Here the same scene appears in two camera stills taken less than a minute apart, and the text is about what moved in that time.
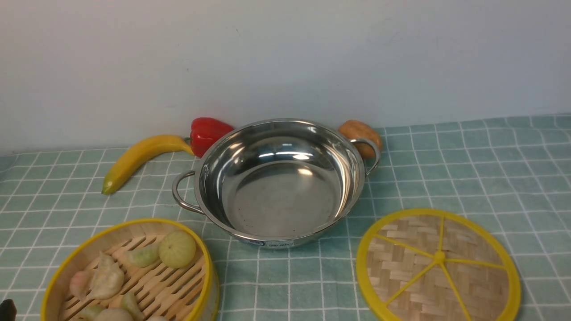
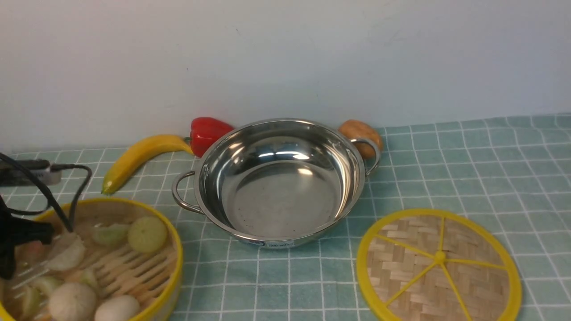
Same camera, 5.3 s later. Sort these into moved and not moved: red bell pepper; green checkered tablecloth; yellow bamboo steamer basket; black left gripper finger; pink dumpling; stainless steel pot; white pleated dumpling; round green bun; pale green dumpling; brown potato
Moved: yellow bamboo steamer basket; black left gripper finger; pink dumpling; round green bun; pale green dumpling; white pleated dumpling
Not moved: stainless steel pot; red bell pepper; brown potato; green checkered tablecloth
